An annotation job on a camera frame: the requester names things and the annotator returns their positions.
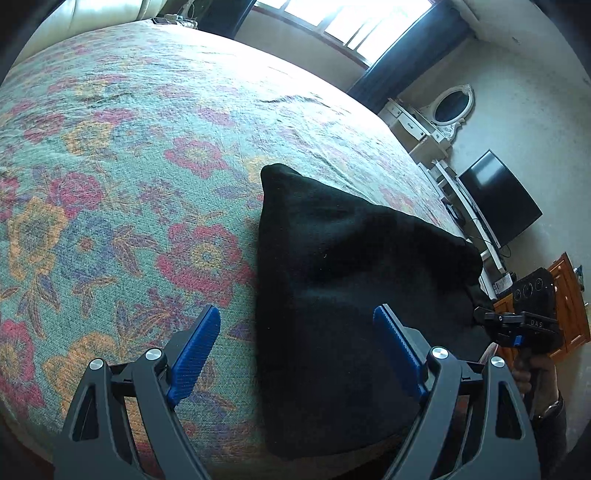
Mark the person's right forearm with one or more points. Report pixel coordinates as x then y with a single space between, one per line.
551 443

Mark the cream dressing table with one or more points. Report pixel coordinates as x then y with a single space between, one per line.
411 122

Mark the wooden cabinet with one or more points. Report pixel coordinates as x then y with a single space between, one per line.
570 300

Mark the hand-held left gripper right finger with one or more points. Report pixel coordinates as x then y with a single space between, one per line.
399 350

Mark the black flat television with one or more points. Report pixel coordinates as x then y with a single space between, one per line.
501 198

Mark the metal wristwatch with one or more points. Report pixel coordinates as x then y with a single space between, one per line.
549 408

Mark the white television stand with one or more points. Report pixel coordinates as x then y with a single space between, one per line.
466 217

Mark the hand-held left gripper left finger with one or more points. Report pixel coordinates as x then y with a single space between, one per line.
194 350

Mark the person's right hand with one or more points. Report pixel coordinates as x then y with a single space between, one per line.
547 383

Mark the small dark phone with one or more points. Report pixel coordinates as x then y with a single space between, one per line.
160 21

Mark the white oval vanity mirror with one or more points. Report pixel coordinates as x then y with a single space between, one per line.
452 107

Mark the black pants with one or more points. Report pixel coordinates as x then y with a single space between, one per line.
341 286

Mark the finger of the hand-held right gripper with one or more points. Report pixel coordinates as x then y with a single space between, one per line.
510 340
498 317

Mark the white bedside clutter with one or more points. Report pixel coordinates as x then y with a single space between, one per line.
182 19

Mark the beige tufted leather bed frame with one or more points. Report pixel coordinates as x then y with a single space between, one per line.
101 11

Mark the bed with floral cover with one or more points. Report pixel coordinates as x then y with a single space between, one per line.
138 184

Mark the dark blue curtain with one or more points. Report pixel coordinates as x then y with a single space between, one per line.
406 50
221 16

